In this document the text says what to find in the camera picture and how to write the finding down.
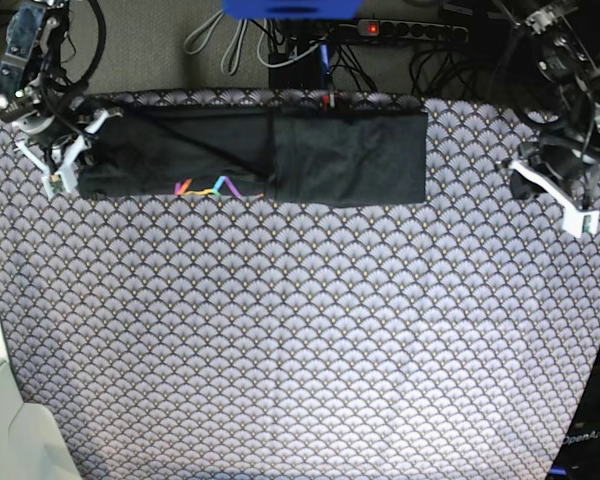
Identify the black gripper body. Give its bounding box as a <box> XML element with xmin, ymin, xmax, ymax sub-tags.
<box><xmin>9</xmin><ymin>99</ymin><xmax>104</xmax><ymax>165</ymax></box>
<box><xmin>516</xmin><ymin>134</ymin><xmax>600</xmax><ymax>200</ymax></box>

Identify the dark grey T-shirt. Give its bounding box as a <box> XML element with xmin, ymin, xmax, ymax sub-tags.
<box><xmin>77</xmin><ymin>105</ymin><xmax>428</xmax><ymax>208</ymax></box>

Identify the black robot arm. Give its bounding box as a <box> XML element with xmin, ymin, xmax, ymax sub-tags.
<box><xmin>0</xmin><ymin>1</ymin><xmax>123</xmax><ymax>198</ymax></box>
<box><xmin>495</xmin><ymin>1</ymin><xmax>600</xmax><ymax>238</ymax></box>

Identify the fan-patterned table cloth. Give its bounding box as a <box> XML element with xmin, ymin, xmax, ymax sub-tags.
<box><xmin>0</xmin><ymin>100</ymin><xmax>600</xmax><ymax>479</ymax></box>

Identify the black OpenArm base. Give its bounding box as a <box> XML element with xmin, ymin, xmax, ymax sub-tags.
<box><xmin>547</xmin><ymin>348</ymin><xmax>600</xmax><ymax>479</ymax></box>

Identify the black power strip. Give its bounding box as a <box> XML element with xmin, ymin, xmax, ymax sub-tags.
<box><xmin>355</xmin><ymin>19</ymin><xmax>469</xmax><ymax>43</ymax></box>

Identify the white plastic bin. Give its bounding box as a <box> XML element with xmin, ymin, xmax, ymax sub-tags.
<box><xmin>0</xmin><ymin>362</ymin><xmax>81</xmax><ymax>479</ymax></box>

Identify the grey looped cable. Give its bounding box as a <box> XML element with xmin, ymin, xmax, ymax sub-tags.
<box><xmin>183</xmin><ymin>10</ymin><xmax>251</xmax><ymax>76</ymax></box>

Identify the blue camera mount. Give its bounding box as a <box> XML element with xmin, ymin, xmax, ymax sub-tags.
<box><xmin>222</xmin><ymin>0</ymin><xmax>362</xmax><ymax>20</ymax></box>

